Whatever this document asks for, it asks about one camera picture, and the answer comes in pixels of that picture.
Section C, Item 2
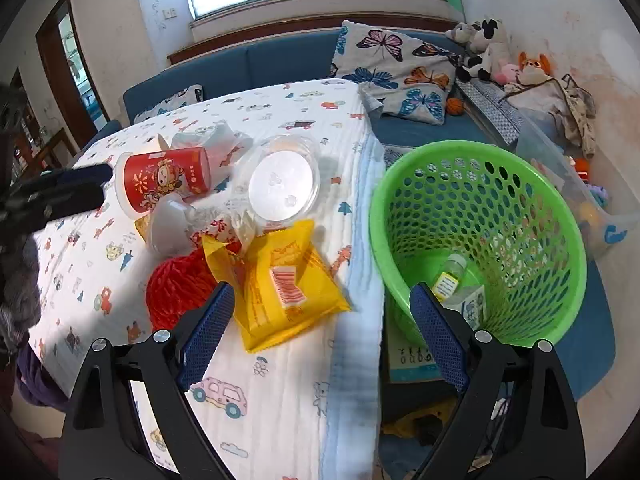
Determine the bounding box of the small bottle with yellow label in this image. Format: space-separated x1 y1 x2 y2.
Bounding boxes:
431 254 468 302

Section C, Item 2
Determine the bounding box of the beige crumpled cloth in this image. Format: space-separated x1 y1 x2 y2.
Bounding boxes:
505 74 598 158

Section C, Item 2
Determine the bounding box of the brown wooden door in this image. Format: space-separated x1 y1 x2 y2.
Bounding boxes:
36 0 112 136

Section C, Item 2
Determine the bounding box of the grey plush toy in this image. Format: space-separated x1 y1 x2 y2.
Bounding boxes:
445 22 481 53

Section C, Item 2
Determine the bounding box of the black and white cow plush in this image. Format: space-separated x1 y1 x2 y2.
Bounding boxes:
457 19 513 83

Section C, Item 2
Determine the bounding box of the red mesh net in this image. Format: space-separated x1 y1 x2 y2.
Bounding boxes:
146 247 226 333

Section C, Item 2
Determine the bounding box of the yellow snack packet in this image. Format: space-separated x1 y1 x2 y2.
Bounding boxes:
201 220 352 356

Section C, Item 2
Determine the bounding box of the blue sofa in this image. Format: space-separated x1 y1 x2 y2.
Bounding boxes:
122 27 617 402

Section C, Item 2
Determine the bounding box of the cartoon print pillow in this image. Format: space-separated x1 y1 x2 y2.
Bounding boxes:
132 85 205 123

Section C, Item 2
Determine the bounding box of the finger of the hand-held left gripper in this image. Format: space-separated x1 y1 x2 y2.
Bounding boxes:
30 183 105 233
30 162 114 193

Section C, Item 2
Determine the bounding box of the green plastic basket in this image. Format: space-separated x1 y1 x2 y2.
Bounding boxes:
369 140 588 348

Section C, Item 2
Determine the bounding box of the clear plastic storage box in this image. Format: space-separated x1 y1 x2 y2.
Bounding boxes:
515 110 640 261

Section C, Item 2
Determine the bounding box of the cartoon printed blanket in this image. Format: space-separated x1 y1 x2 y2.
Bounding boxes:
27 80 387 480

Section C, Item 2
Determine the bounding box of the cardboard box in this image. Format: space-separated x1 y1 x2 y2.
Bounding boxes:
387 330 451 383

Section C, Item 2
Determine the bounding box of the red white wrapper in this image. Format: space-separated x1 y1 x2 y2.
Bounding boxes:
190 210 261 252

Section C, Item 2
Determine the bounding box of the orange fox plush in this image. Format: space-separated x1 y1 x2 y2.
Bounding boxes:
515 51 553 86

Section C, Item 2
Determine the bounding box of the blue white patterned cushion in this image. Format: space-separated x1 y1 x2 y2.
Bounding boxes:
455 80 526 147

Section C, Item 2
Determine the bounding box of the small white carton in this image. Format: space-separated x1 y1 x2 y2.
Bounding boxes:
447 285 487 330

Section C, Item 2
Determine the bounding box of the pink plush toy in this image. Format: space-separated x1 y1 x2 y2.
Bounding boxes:
492 62 523 86

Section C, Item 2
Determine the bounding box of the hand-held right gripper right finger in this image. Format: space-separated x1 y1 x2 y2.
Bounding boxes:
409 282 587 480

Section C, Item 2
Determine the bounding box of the clear round plastic container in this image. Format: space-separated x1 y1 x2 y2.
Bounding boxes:
235 134 322 233

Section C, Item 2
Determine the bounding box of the red paper cup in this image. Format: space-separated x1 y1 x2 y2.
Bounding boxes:
114 147 211 220

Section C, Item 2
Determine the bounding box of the butterfly print pillow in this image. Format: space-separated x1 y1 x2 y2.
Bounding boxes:
330 20 463 126

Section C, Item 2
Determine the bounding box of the dark wooden cabinet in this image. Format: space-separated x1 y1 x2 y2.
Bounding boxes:
0 67 71 173

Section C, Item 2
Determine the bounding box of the clear plastic cup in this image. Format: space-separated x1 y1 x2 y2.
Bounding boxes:
147 195 201 256

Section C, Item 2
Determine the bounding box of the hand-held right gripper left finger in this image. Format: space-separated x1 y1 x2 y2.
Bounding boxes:
60 281 236 480

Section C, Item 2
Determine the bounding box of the clear plastic bag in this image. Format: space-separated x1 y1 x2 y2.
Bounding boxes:
172 121 253 171

